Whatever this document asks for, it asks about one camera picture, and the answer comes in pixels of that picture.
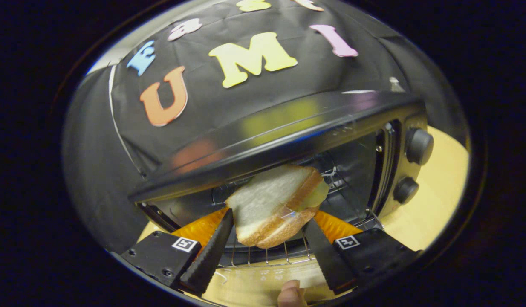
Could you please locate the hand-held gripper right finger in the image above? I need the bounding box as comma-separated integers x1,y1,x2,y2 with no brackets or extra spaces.
303,211,421,295

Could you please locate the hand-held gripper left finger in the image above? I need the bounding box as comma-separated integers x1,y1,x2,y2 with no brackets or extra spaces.
120,208,234,297

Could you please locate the white bread sandwich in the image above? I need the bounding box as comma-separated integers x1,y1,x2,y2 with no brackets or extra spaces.
225,164,329,249

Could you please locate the black toaster oven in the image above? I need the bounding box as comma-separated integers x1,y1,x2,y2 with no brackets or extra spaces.
127,90,435,299

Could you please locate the black backdrop cloth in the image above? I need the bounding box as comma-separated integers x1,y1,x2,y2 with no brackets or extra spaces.
62,0,468,252

